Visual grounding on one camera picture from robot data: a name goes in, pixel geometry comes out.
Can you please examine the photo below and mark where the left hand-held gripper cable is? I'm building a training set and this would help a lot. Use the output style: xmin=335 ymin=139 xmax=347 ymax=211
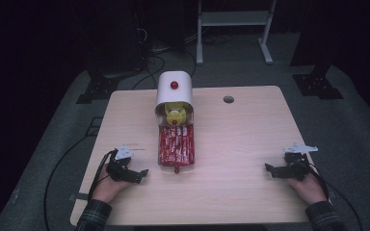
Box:
xmin=87 ymin=148 xmax=119 ymax=202

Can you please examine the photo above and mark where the yellow toy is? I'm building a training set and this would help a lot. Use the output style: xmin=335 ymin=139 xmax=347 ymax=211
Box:
xmin=164 ymin=101 xmax=188 ymax=126

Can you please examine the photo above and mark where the row of red snack packets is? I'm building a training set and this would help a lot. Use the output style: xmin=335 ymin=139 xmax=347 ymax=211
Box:
xmin=159 ymin=125 xmax=195 ymax=166

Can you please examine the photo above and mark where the black floor cable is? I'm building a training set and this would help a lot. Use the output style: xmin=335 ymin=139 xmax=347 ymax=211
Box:
xmin=130 ymin=52 xmax=167 ymax=91
xmin=43 ymin=136 xmax=94 ymax=231

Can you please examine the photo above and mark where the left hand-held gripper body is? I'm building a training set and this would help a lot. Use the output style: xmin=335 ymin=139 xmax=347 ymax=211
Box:
xmin=105 ymin=144 xmax=136 ymax=182

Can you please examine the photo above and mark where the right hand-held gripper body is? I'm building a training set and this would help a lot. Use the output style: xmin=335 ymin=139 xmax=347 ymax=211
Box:
xmin=282 ymin=142 xmax=319 ymax=182

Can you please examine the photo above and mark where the grey tape strip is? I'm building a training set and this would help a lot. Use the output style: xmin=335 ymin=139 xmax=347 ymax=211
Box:
xmin=68 ymin=192 xmax=90 ymax=202

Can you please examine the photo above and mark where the person's left hand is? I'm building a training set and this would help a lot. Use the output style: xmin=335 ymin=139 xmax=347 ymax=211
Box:
xmin=91 ymin=163 xmax=133 ymax=204

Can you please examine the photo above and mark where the black stand base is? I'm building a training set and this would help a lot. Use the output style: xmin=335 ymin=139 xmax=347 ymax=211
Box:
xmin=291 ymin=72 xmax=345 ymax=101
xmin=75 ymin=76 xmax=120 ymax=105

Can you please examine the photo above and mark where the person's right hand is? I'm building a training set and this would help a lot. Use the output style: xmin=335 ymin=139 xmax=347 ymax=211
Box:
xmin=283 ymin=172 xmax=330 ymax=206

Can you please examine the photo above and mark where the white metal stand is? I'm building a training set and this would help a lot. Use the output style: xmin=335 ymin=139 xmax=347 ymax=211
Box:
xmin=196 ymin=0 xmax=278 ymax=66

